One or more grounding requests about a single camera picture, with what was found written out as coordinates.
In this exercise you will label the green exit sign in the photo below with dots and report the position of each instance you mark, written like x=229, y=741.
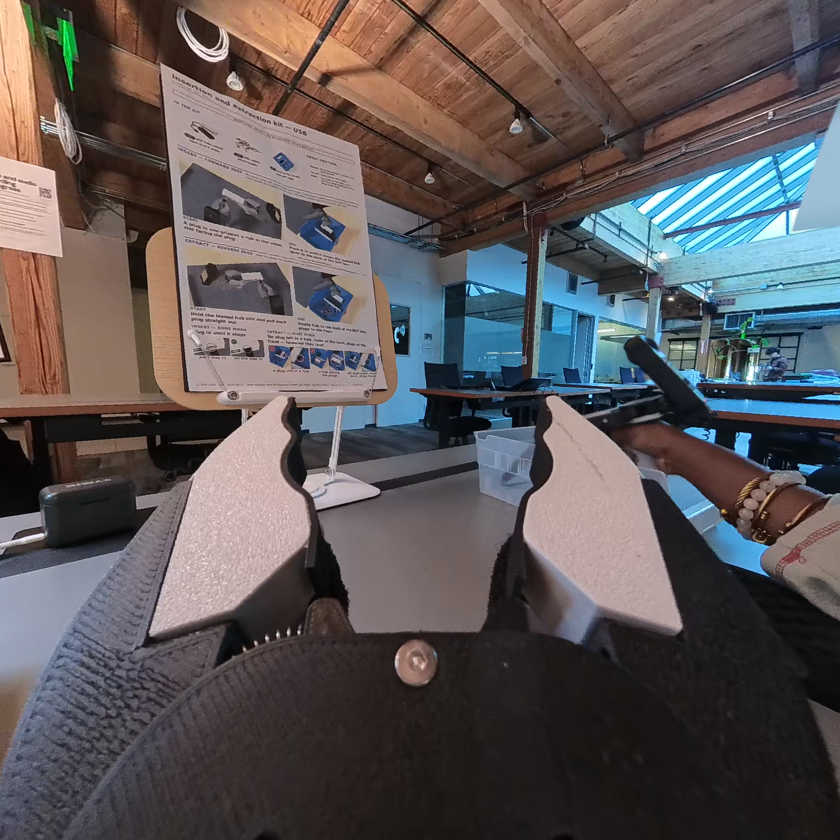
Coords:
x=65, y=46

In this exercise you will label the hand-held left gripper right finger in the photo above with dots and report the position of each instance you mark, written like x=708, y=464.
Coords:
x=590, y=525

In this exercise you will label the white paper notice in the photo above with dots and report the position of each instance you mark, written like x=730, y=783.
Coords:
x=26, y=203

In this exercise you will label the wooden office desk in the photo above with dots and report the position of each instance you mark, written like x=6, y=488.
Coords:
x=512, y=392
x=768, y=410

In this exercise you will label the phone sign window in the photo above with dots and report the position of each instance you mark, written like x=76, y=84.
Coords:
x=401, y=331

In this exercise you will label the printed instruction poster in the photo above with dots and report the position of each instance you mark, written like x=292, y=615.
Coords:
x=262, y=216

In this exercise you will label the person's right forearm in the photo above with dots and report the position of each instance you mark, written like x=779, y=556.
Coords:
x=814, y=564

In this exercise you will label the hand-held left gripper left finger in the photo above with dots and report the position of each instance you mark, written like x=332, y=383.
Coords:
x=243, y=512

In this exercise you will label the person's right hand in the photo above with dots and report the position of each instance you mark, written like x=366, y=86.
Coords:
x=689, y=459

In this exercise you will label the large clear plastic bin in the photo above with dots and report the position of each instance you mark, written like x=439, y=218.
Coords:
x=502, y=459

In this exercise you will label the black charging case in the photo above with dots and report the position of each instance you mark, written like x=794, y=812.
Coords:
x=88, y=512

